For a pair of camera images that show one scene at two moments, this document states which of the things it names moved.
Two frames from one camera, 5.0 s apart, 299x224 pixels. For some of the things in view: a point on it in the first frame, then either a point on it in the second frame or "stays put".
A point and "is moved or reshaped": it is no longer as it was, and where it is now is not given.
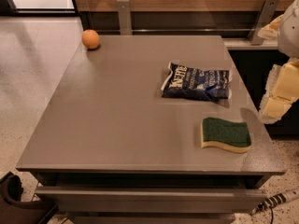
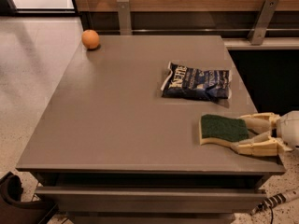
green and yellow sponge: (229, 135) is moved or reshaped
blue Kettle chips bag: (187, 82) stays put
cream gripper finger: (271, 31) to (263, 145)
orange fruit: (90, 38) stays put
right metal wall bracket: (263, 19) stays put
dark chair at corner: (15, 211) stays put
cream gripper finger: (282, 91) to (261, 121)
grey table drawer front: (147, 200) stays put
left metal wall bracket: (124, 17) stays put
